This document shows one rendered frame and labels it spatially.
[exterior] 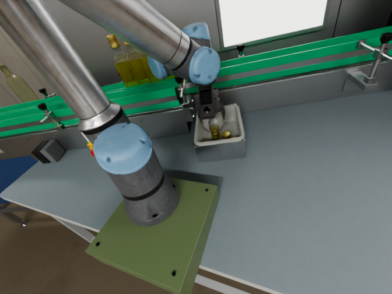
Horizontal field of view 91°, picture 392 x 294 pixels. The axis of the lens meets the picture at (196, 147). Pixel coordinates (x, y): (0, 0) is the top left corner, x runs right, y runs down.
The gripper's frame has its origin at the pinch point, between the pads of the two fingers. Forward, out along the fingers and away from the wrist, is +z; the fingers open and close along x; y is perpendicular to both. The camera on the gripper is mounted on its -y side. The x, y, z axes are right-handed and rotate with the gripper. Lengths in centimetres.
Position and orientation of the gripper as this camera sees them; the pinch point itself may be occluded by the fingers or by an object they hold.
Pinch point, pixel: (214, 129)
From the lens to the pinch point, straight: 74.9
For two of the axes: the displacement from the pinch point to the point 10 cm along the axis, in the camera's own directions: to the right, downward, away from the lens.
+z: 2.2, 7.2, 6.5
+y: 0.3, -6.7, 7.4
